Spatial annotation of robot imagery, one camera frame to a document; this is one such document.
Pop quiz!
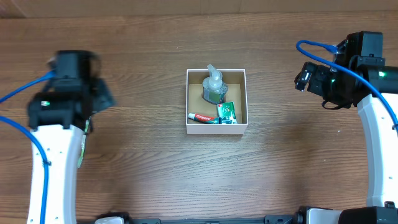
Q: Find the clear pump soap bottle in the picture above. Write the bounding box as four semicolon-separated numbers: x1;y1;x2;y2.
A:
202;64;228;105

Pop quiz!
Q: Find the green Dettol soap bar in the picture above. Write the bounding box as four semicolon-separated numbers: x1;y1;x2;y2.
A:
216;102;237;124

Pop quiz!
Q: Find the white cardboard box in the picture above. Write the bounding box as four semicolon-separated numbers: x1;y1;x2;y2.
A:
185;68;249;134

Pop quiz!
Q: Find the green white toothbrush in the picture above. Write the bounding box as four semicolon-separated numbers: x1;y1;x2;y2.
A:
78;117;91;168

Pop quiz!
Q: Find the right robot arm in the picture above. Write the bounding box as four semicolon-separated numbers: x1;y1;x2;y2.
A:
287;31;397;223

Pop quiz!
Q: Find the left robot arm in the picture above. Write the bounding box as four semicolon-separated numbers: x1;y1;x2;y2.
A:
27;50;115;223

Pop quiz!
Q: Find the left blue cable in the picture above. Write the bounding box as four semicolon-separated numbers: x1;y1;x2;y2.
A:
0;70;57;224

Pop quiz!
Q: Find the right blue cable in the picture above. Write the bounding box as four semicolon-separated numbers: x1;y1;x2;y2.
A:
295;39;398;127

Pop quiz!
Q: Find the blue cable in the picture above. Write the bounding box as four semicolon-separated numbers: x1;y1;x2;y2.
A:
0;70;57;224
295;39;398;127

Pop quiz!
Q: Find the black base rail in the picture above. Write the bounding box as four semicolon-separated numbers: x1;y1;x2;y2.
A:
77;206;343;224

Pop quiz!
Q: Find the green toothpaste tube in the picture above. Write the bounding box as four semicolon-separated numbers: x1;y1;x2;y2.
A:
188;113;220;124

